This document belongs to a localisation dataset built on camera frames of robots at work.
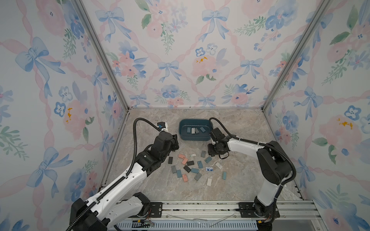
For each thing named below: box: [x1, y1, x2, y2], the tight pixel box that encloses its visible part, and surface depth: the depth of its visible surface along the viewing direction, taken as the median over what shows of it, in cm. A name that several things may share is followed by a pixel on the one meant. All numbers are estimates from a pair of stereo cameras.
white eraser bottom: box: [206, 177, 213, 187], surface depth 85 cm
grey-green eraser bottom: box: [194, 173, 202, 181], surface depth 87 cm
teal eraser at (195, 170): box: [190, 167, 199, 174], surface depth 90 cm
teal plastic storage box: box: [178, 118, 214, 142], surface depth 108 cm
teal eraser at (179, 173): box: [176, 169, 183, 178], surface depth 88 cm
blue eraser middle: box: [197, 160, 204, 169], surface depth 92 cm
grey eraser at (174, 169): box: [171, 165, 177, 174], surface depth 90 cm
